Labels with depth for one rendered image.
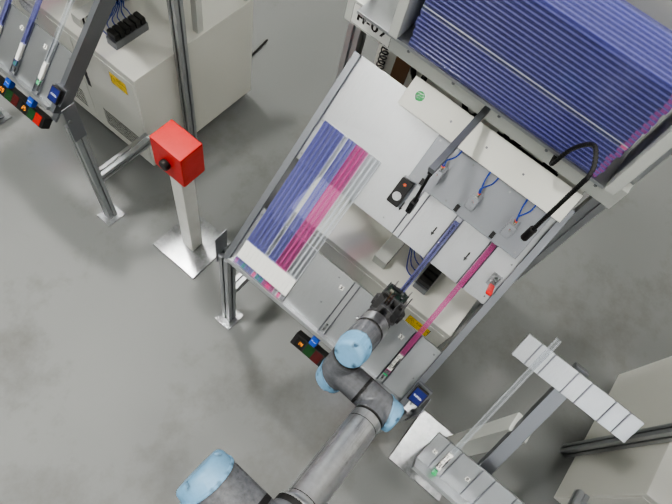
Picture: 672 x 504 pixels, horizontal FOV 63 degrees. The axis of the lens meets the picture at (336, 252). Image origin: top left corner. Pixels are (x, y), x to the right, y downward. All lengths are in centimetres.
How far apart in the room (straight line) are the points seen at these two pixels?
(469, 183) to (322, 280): 51
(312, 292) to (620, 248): 195
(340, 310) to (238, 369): 84
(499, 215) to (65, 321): 177
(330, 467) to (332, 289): 59
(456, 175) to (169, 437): 149
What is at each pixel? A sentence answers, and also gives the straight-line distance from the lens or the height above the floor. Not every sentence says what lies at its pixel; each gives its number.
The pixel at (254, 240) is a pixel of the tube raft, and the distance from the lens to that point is 167.
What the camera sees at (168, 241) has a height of 1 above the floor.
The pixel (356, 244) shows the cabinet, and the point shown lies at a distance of 190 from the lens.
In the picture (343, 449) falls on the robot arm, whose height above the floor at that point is 109.
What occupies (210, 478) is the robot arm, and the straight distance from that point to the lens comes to 111.
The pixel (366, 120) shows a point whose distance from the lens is 154.
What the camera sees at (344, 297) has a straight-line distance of 161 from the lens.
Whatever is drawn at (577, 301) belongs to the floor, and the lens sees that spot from 291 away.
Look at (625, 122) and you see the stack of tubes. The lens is 121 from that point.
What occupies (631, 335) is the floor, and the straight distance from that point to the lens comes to 301.
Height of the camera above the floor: 230
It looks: 64 degrees down
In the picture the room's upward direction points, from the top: 21 degrees clockwise
